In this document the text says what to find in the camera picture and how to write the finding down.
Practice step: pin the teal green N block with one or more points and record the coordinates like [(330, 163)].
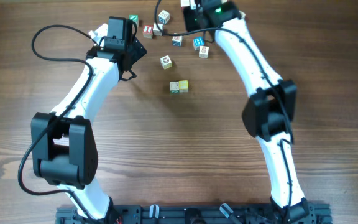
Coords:
[(134, 18)]

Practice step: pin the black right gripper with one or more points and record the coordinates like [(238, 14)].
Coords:
[(188, 17)]

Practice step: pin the blue block far right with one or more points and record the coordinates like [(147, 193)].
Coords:
[(243, 15)]

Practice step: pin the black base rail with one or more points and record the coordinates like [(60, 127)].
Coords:
[(256, 213)]

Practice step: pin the green V block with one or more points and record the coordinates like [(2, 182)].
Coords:
[(184, 4)]

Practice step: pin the pale pink block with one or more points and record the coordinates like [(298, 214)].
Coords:
[(158, 29)]

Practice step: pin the red I block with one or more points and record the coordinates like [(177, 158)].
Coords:
[(148, 32)]

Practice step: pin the brown circle block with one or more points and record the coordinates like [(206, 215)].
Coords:
[(166, 62)]

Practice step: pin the blue striped H block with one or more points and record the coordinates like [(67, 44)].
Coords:
[(197, 43)]

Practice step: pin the blue white back block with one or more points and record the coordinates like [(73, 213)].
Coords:
[(164, 17)]

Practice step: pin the yellow K block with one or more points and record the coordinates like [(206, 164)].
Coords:
[(203, 51)]

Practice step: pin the yellow animal block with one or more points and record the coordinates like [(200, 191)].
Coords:
[(183, 86)]

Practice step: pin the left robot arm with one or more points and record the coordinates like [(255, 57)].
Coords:
[(63, 149)]

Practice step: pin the blue L block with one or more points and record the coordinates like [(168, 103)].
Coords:
[(177, 41)]

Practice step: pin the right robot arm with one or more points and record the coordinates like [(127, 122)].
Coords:
[(270, 108)]

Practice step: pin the green Z block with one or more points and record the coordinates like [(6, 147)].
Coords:
[(174, 87)]

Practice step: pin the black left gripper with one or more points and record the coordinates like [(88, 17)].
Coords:
[(137, 49)]

